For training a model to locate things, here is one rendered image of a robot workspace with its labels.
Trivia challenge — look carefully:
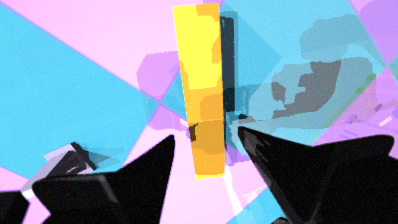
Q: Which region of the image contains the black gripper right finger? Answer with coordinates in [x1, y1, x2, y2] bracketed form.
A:
[238, 126, 395, 224]

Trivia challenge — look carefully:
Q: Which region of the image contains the yellow bar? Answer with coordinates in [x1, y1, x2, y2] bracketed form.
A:
[172, 3, 225, 180]

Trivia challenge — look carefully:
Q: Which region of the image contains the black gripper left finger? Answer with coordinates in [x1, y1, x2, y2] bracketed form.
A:
[32, 134, 175, 224]

